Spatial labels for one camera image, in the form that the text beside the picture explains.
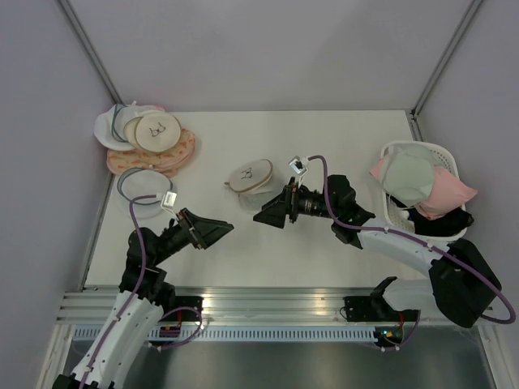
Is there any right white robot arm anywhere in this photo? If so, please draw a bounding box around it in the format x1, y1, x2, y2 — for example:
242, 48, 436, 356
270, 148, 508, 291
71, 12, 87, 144
253, 175, 509, 328

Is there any black garment in basket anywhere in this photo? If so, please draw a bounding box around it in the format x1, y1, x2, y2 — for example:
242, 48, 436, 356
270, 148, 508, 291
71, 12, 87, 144
408, 207, 474, 237

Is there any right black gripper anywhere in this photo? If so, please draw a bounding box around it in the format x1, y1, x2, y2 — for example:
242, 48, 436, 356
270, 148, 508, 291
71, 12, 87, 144
253, 177, 338, 229

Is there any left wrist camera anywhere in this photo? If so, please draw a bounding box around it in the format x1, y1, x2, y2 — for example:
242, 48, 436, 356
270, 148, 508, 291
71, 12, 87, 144
161, 190, 178, 210

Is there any white slotted cable duct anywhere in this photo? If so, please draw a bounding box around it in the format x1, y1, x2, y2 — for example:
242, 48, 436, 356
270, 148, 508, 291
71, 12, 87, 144
72, 325, 378, 343

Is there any pale green bra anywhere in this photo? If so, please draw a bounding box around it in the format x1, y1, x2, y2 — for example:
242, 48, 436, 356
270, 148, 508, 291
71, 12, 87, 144
379, 143, 435, 207

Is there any purple cable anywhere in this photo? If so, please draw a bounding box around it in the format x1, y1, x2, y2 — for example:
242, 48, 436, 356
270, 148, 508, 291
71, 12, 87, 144
307, 154, 517, 352
76, 193, 204, 389

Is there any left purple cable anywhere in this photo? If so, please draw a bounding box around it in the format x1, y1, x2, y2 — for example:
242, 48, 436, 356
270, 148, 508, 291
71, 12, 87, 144
76, 193, 204, 389

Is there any white bag blue rim rear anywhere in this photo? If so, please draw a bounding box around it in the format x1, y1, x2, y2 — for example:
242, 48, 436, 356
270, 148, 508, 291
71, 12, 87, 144
94, 101, 165, 152

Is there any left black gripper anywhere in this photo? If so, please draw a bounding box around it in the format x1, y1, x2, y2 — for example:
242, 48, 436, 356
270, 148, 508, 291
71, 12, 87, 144
152, 207, 234, 265

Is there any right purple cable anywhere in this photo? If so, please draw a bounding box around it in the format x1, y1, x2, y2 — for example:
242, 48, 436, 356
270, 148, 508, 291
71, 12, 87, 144
307, 154, 517, 352

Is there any white plastic laundry basket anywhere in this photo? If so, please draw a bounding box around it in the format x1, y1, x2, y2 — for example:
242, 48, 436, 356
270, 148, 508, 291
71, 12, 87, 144
370, 141, 478, 242

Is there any pink bra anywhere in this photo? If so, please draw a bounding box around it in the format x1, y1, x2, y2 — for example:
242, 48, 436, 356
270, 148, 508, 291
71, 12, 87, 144
370, 159, 478, 220

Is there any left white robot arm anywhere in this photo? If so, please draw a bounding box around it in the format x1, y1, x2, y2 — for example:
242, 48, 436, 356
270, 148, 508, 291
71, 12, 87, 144
53, 208, 234, 388

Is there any aluminium mounting rail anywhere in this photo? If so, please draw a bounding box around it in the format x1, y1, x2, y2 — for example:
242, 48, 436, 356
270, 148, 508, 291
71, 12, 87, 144
57, 286, 371, 326

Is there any beige bag with bra print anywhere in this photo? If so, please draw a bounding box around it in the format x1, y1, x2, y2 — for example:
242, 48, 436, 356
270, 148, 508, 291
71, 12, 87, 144
123, 111, 182, 154

